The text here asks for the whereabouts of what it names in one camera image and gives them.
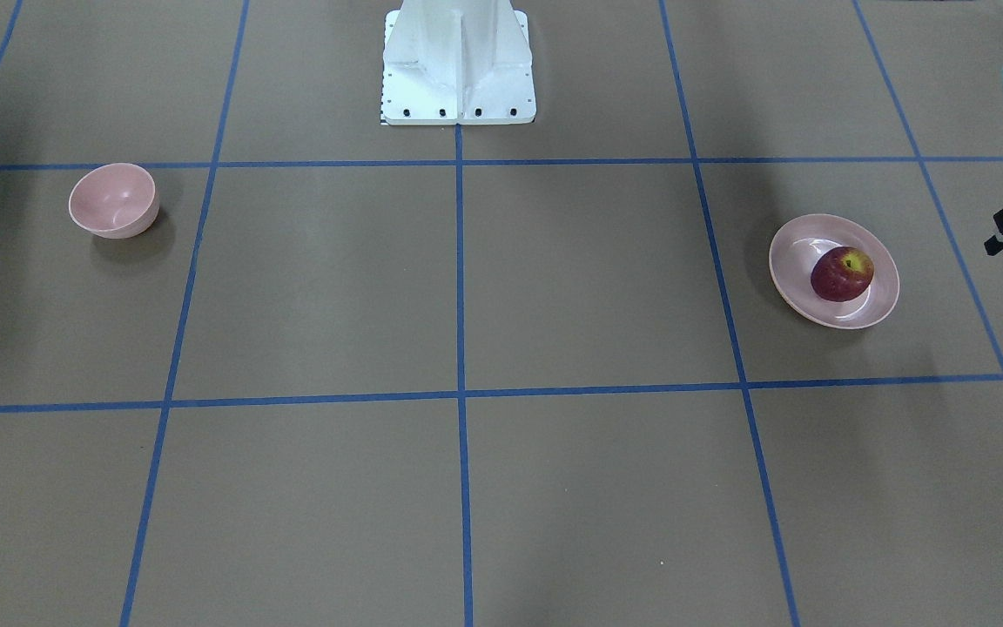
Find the red apple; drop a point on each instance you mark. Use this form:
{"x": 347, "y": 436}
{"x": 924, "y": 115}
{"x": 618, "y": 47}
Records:
{"x": 842, "y": 274}

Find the pink plate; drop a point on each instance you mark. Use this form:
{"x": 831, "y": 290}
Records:
{"x": 797, "y": 247}

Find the pink bowl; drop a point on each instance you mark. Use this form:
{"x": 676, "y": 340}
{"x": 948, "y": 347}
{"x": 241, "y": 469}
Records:
{"x": 115, "y": 201}

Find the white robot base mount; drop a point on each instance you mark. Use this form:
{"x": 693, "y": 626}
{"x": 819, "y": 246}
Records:
{"x": 457, "y": 63}

